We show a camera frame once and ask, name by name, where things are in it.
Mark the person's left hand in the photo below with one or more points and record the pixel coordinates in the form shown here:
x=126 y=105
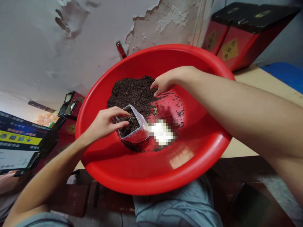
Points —
x=101 y=125

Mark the person's right hand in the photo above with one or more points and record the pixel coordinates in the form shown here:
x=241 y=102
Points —
x=175 y=78

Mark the person's right index finger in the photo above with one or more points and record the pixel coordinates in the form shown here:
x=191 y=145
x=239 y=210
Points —
x=155 y=83

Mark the person's left index finger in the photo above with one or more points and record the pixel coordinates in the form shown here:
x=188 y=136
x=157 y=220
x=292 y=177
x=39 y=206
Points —
x=119 y=111

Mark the person's left thumb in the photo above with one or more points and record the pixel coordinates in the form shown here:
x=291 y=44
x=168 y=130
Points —
x=120 y=124

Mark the person's right thumb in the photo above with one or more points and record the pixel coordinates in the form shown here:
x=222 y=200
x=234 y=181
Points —
x=161 y=92

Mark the silver foil pouch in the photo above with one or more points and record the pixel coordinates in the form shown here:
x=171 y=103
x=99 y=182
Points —
x=138 y=133

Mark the pile of dark tea leaves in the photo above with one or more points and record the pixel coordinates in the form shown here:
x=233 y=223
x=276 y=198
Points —
x=132 y=92

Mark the small white rectangular object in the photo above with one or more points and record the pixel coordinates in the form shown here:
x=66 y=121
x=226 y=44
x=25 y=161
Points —
x=163 y=132

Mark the red plastic basin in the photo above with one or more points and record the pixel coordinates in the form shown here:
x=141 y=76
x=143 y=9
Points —
x=132 y=170

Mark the small red clip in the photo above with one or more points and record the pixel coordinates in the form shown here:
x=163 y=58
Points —
x=120 y=49

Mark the black open box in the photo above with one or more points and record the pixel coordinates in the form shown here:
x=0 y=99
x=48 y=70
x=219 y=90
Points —
x=68 y=108

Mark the red box with black lid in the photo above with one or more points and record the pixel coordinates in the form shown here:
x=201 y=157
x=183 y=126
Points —
x=246 y=40
x=217 y=30

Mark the person's legs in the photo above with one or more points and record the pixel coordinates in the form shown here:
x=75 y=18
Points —
x=175 y=208

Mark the stack of printed cartons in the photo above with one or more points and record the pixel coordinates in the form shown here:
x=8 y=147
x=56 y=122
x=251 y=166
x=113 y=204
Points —
x=19 y=142

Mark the blue flat sheet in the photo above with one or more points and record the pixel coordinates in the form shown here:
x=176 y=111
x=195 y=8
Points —
x=286 y=75

